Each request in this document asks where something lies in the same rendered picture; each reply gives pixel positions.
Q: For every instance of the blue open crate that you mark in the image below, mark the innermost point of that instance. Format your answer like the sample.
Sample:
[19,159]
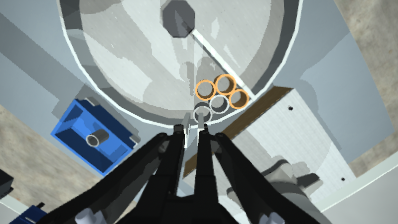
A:
[76,124]

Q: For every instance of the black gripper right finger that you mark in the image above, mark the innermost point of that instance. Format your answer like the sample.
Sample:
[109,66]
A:
[259,199]

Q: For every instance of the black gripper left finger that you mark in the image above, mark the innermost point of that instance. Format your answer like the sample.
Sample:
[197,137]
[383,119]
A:
[106,201]

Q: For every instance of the bronze bushing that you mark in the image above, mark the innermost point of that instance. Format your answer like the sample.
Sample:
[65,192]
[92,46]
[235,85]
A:
[244,99]
[208,97]
[232,84]

